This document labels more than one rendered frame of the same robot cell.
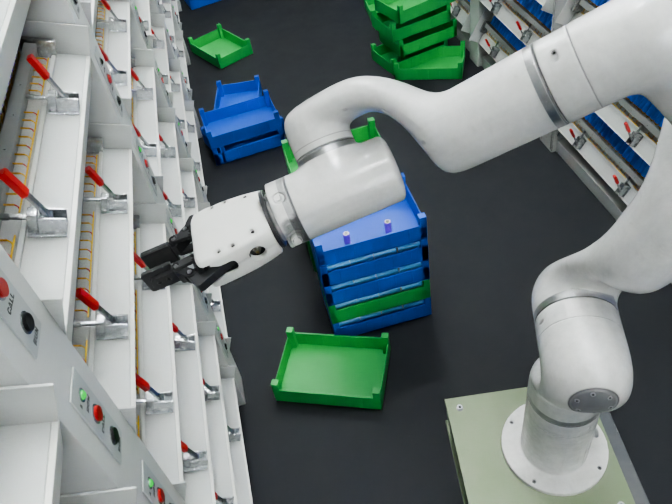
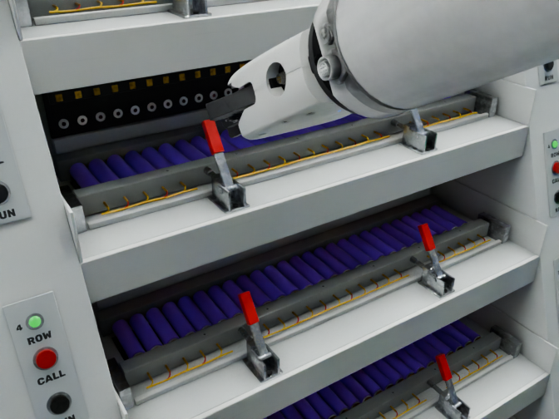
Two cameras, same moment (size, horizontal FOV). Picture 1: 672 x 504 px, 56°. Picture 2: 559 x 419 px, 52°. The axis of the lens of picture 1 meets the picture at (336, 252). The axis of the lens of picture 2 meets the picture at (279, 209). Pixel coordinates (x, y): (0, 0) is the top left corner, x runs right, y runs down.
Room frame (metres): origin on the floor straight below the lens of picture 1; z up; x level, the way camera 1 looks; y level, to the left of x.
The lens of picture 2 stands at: (0.39, -0.24, 1.01)
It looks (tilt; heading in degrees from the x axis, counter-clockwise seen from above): 13 degrees down; 67
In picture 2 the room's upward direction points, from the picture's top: 11 degrees counter-clockwise
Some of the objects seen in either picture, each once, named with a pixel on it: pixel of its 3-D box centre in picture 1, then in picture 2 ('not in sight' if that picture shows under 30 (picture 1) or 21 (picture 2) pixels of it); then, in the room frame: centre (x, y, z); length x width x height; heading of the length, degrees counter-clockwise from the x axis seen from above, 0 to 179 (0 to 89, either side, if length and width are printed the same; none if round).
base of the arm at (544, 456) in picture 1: (558, 422); not in sight; (0.54, -0.33, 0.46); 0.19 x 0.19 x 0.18
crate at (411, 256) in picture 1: (365, 239); not in sight; (1.29, -0.09, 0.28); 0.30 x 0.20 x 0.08; 96
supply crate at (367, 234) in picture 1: (362, 218); not in sight; (1.29, -0.09, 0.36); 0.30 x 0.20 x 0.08; 96
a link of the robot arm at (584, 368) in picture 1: (576, 371); not in sight; (0.51, -0.32, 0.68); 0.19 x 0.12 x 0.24; 167
